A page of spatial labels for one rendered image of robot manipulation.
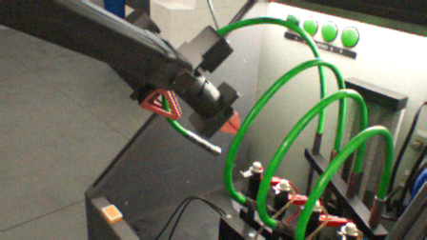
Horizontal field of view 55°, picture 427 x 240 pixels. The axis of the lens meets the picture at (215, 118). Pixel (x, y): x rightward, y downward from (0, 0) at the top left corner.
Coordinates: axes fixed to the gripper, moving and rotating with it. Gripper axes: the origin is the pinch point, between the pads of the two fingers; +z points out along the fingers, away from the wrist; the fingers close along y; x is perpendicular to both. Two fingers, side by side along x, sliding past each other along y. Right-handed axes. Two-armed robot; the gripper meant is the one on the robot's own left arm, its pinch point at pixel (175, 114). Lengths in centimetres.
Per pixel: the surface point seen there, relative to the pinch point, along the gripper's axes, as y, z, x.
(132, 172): 18.1, 4.1, 23.5
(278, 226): -18.4, 25.2, -3.3
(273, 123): 36.1, 23.7, -11.4
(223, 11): 298, -24, -32
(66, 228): 129, 10, 120
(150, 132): 19.2, -0.2, 12.6
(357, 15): 9.1, 12.2, -42.7
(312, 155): 12.8, 30.8, -14.3
